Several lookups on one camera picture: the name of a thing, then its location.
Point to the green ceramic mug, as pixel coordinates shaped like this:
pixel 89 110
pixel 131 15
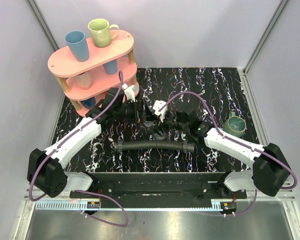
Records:
pixel 102 33

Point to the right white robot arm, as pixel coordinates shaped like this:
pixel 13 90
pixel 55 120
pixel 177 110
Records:
pixel 268 167

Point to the blue cup middle shelf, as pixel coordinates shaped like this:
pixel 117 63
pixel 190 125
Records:
pixel 111 67

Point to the teal ceramic cup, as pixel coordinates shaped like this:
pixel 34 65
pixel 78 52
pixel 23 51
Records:
pixel 235 125

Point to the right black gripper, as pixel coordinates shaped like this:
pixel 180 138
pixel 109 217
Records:
pixel 167 113

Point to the pink three-tier wooden shelf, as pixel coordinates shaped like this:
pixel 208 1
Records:
pixel 65 67

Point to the dark blue cup bottom shelf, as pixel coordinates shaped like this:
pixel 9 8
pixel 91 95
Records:
pixel 89 103

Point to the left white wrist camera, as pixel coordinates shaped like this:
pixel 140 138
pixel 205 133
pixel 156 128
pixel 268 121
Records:
pixel 130 92

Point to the clear plastic canister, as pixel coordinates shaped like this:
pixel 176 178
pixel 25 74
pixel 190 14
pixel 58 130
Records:
pixel 155 125

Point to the blue plastic tumbler on top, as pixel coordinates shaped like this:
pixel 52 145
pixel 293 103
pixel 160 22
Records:
pixel 77 43

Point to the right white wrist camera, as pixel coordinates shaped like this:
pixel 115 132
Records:
pixel 159 105

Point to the white faceted cup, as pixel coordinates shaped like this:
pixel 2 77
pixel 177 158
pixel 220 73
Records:
pixel 84 80

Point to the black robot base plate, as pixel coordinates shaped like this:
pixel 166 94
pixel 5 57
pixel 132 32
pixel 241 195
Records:
pixel 160 190

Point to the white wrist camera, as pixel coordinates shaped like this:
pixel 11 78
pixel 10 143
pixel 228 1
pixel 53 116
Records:
pixel 130 92
pixel 159 105

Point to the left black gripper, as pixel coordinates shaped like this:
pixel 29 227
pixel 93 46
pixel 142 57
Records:
pixel 136 110

